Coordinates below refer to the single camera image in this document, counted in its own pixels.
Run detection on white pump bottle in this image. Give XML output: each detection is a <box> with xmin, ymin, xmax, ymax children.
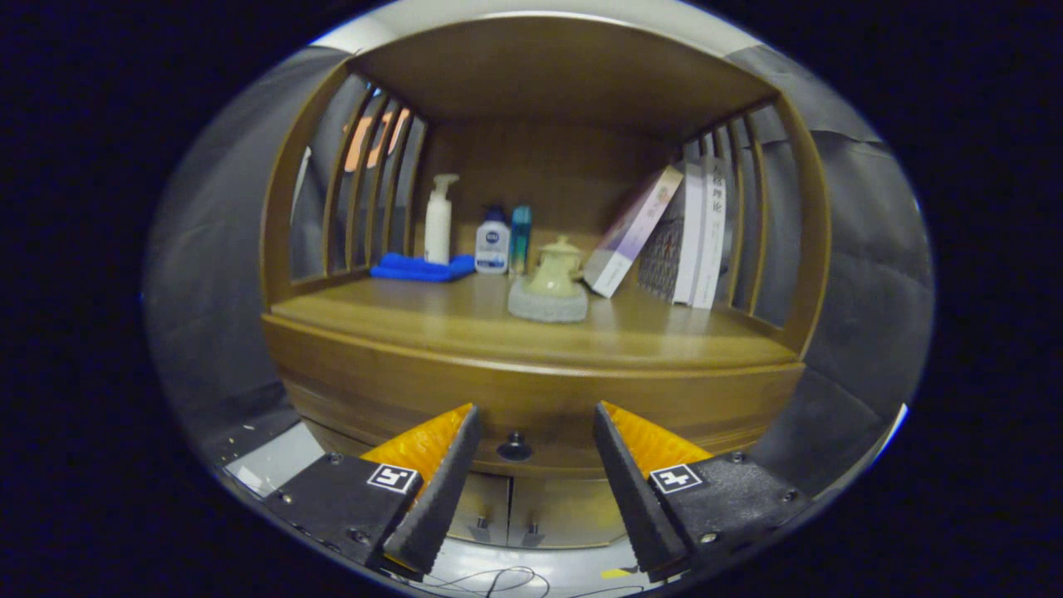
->
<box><xmin>424</xmin><ymin>173</ymin><xmax>460</xmax><ymax>266</ymax></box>

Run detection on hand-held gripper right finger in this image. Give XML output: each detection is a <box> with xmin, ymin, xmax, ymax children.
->
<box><xmin>592</xmin><ymin>400</ymin><xmax>811</xmax><ymax>584</ymax></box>

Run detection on white lotion bottle blue cap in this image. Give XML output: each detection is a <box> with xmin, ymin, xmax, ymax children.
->
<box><xmin>474</xmin><ymin>205</ymin><xmax>511</xmax><ymax>276</ymax></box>

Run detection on blue folded cloth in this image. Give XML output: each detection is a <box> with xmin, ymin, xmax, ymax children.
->
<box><xmin>370</xmin><ymin>252</ymin><xmax>476</xmax><ymax>283</ymax></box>

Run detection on wooden countertop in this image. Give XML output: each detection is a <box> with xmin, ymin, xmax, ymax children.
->
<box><xmin>270</xmin><ymin>270</ymin><xmax>800</xmax><ymax>372</ymax></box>

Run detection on tangled floor cables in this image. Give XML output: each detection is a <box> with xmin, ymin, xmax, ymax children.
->
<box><xmin>415</xmin><ymin>565</ymin><xmax>657</xmax><ymax>598</ymax></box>

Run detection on wooden cabinet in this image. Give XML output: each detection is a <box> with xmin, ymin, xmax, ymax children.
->
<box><xmin>260</xmin><ymin>15</ymin><xmax>833</xmax><ymax>551</ymax></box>

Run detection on cream lidded teacup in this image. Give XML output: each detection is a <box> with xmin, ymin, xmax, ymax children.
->
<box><xmin>538</xmin><ymin>235</ymin><xmax>585</xmax><ymax>271</ymax></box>

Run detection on patterned cover book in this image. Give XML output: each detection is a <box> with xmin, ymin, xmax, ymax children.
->
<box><xmin>637</xmin><ymin>212</ymin><xmax>686</xmax><ymax>301</ymax></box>

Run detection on blue glass bottle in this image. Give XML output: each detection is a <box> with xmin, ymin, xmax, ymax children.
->
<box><xmin>509</xmin><ymin>205</ymin><xmax>533</xmax><ymax>277</ymax></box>

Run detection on wooden drawer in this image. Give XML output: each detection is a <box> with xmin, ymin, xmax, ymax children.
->
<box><xmin>262</xmin><ymin>314</ymin><xmax>806</xmax><ymax>481</ymax></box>

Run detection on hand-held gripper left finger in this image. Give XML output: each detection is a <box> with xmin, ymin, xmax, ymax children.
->
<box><xmin>264</xmin><ymin>403</ymin><xmax>483</xmax><ymax>582</ymax></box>

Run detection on purple white book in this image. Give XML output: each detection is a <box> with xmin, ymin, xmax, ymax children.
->
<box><xmin>583</xmin><ymin>164</ymin><xmax>684</xmax><ymax>299</ymax></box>

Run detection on wooden cabinet door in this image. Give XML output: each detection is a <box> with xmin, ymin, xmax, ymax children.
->
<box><xmin>446</xmin><ymin>473</ymin><xmax>512</xmax><ymax>547</ymax></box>
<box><xmin>508</xmin><ymin>478</ymin><xmax>634</xmax><ymax>549</ymax></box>

